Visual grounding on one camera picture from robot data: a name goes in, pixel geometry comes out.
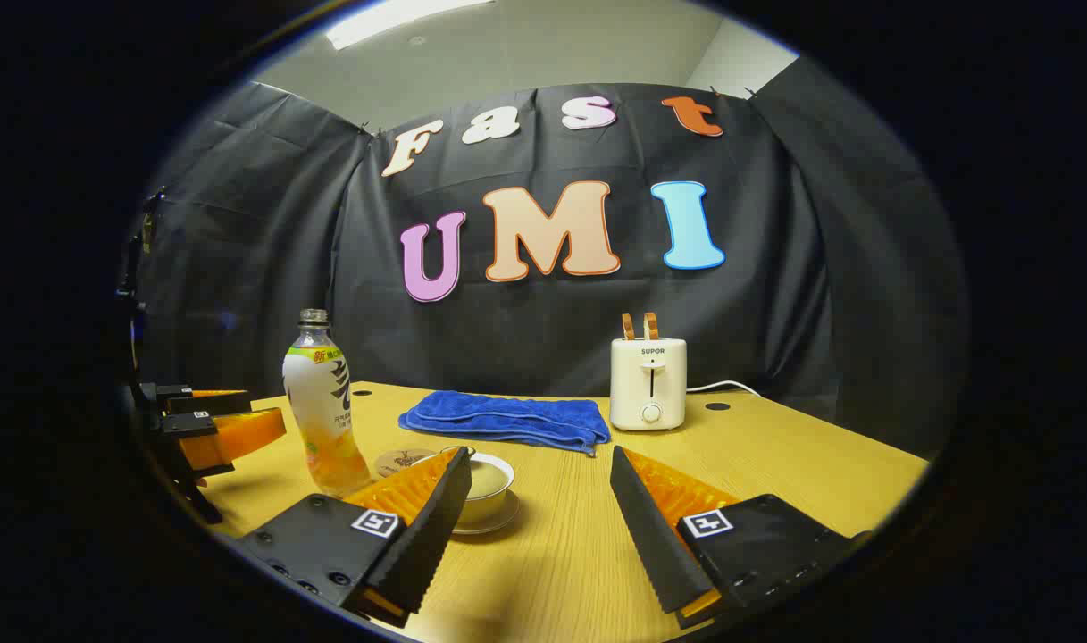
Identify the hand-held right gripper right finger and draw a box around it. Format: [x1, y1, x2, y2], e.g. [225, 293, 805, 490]
[609, 446, 870, 630]

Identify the white power cable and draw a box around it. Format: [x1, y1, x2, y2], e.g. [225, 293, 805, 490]
[686, 380, 763, 399]

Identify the plastic water bottle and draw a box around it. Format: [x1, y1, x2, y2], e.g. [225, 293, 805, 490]
[282, 309, 372, 497]

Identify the white teacup lid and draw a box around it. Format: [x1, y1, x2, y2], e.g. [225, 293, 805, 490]
[415, 446, 515, 501]

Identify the blue towel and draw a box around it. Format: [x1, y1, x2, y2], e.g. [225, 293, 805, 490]
[398, 390, 612, 456]

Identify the white saucer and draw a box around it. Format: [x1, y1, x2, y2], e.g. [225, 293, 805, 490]
[452, 489, 522, 536]

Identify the cream toaster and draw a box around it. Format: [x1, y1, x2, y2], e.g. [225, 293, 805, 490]
[609, 338, 688, 432]

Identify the round brown coaster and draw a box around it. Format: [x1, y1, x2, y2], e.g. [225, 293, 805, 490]
[374, 447, 438, 480]

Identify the black backdrop cloth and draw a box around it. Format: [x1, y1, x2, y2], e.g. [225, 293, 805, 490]
[137, 58, 968, 456]

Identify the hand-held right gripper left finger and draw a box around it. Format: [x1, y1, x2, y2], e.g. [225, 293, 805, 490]
[235, 447, 472, 628]

